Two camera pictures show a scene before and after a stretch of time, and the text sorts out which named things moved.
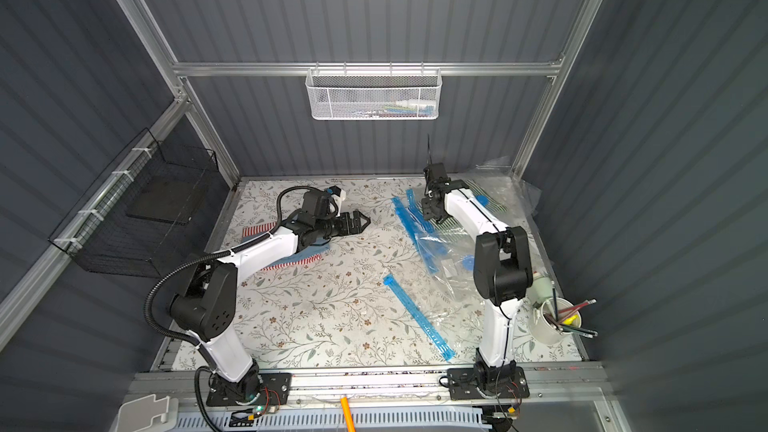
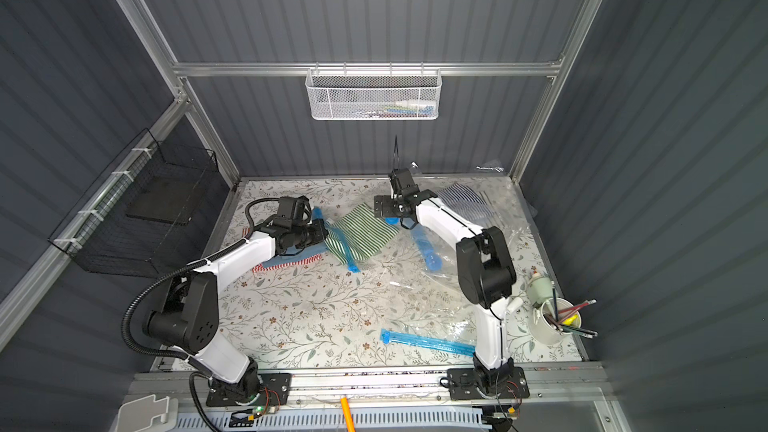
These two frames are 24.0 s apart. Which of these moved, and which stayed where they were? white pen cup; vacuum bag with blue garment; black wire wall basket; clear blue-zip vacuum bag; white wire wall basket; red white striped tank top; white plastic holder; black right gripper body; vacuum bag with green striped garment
Moved: clear blue-zip vacuum bag; vacuum bag with green striped garment; black right gripper body
Stayed: black wire wall basket; red white striped tank top; white plastic holder; white pen cup; white wire wall basket; vacuum bag with blue garment
